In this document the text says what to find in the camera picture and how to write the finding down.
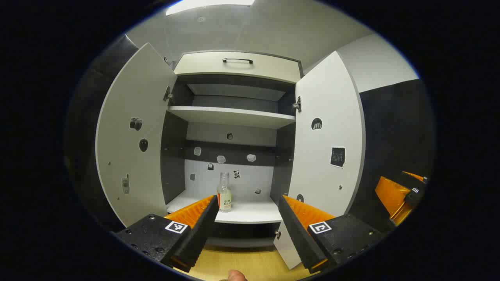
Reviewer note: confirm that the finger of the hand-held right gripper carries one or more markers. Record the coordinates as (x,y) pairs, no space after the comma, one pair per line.
(416,176)
(412,195)

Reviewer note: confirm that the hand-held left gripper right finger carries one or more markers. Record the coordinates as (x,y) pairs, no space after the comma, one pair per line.
(299,238)

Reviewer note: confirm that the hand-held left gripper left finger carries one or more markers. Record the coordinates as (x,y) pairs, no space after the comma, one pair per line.
(201,234)

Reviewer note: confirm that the clear glass bottle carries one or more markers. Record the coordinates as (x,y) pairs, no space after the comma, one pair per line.
(224,199)

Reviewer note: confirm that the white cabinet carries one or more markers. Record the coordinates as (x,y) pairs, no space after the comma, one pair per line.
(250,183)

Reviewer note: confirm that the white cabinet door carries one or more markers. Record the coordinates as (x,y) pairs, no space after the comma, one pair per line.
(328,101)
(125,101)

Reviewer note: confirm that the white cabinet shelf board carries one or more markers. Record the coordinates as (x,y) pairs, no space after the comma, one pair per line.
(234,116)

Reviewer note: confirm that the ceiling light panel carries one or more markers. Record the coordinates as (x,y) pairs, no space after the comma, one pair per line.
(207,5)

